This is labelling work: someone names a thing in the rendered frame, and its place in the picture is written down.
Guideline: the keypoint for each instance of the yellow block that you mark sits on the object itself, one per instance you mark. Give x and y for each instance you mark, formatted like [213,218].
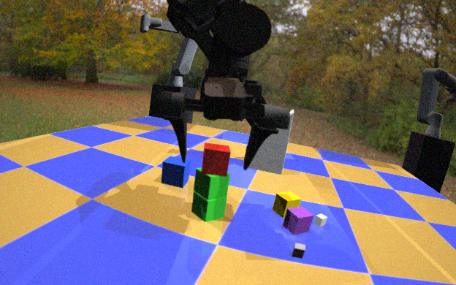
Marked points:
[284,200]

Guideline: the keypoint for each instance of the green block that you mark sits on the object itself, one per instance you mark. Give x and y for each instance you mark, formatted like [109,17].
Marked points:
[208,210]
[210,186]

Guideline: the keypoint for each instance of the purple cube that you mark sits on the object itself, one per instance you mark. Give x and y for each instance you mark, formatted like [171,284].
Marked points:
[298,220]

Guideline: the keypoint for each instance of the red block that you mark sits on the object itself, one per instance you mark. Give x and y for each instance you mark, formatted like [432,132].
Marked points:
[215,160]

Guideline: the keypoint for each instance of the blue cube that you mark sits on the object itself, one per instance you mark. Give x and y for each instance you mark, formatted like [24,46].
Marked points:
[175,172]

